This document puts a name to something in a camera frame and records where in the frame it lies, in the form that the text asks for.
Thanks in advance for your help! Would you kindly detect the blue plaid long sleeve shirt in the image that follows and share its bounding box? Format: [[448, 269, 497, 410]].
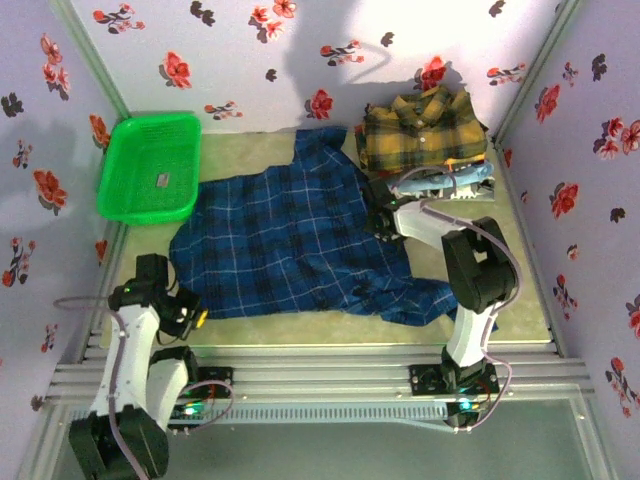
[[168, 127, 501, 334]]

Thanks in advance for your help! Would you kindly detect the green plastic basket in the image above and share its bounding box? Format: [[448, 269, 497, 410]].
[[96, 112, 203, 227]]

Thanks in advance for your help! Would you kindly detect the yellow plaid folded shirt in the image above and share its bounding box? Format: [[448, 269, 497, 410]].
[[355, 84, 489, 176]]

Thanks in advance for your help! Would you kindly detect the grey printed folded shirt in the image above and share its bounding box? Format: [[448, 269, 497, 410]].
[[439, 179, 497, 202]]

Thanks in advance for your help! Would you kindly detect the light blue folded shirt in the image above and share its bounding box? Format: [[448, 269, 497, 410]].
[[394, 162, 496, 194]]

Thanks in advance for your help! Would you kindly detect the dark folded shirt red print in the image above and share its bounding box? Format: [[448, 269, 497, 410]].
[[372, 157, 487, 177]]

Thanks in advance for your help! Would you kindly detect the aluminium table side rail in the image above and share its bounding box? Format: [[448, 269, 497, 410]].
[[82, 222, 131, 361], [492, 139, 566, 357]]

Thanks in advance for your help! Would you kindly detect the lilac right arm cable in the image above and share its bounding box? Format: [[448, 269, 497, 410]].
[[389, 167, 524, 432]]

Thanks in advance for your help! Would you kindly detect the lilac arm cable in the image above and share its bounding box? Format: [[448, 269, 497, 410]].
[[53, 295, 235, 466], [389, 167, 524, 432]]

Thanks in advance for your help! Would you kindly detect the lilac left arm cable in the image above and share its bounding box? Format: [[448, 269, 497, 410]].
[[53, 295, 235, 466]]

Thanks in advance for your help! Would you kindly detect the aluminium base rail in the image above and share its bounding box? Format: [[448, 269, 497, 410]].
[[47, 342, 594, 401]]

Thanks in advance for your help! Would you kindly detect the grey slotted cable duct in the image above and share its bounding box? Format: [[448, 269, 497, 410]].
[[67, 403, 449, 426]]

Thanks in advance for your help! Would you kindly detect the aluminium corner post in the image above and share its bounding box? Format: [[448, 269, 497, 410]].
[[492, 0, 584, 151], [52, 0, 154, 151]]

